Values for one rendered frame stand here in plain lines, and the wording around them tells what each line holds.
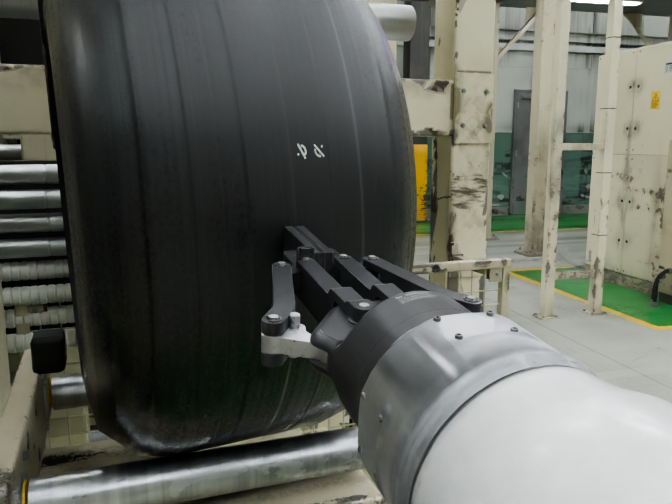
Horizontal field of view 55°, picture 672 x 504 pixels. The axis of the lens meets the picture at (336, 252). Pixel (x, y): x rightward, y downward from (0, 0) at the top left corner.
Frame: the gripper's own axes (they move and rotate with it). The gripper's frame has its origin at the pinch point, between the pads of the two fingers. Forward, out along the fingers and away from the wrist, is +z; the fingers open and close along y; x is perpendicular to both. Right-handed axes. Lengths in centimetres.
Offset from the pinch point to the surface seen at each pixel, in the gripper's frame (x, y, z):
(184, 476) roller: 25.3, 7.7, 11.9
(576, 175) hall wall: 168, -766, 863
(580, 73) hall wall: -4, -761, 887
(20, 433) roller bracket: 22.6, 22.4, 19.2
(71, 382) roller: 29, 19, 40
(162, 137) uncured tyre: -7.9, 9.3, 5.0
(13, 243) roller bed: 15, 27, 61
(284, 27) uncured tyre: -15.9, -0.7, 10.2
